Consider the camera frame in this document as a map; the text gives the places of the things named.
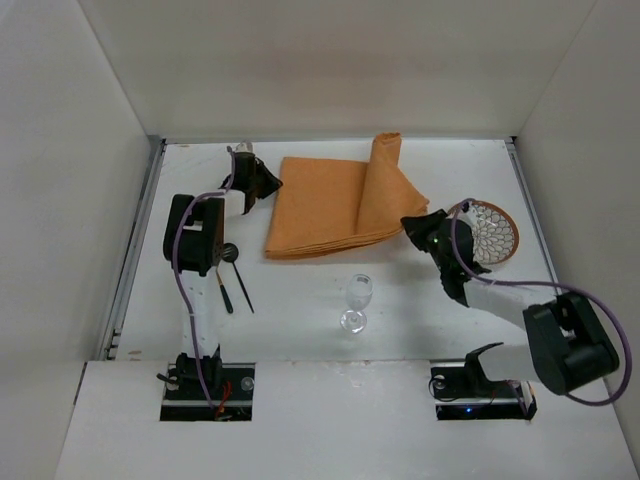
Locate orange cloth placemat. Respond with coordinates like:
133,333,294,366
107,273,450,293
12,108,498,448
264,132,429,261

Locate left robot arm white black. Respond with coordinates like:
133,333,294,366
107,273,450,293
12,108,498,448
163,144,282,387

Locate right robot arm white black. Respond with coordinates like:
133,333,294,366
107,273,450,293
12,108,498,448
401,210,632,398

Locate patterned ceramic plate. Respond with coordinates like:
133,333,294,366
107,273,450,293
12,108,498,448
471,201,520,266

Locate black slotted spoon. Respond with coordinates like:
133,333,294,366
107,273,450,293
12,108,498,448
222,242,255,314

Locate clear wine glass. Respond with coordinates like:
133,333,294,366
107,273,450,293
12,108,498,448
340,274,373,334

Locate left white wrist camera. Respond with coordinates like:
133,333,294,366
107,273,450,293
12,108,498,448
232,141,254,155

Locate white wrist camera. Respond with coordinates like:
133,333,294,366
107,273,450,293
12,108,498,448
448,200,478,228
232,141,254,155

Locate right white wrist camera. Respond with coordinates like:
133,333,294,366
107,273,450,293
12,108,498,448
448,200,478,228

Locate gold fork black handle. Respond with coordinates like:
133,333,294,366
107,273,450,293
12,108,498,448
215,268,234,315

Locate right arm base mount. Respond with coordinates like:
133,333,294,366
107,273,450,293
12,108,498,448
428,342,538,421

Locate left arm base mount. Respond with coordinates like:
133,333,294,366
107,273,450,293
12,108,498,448
157,363,255,422

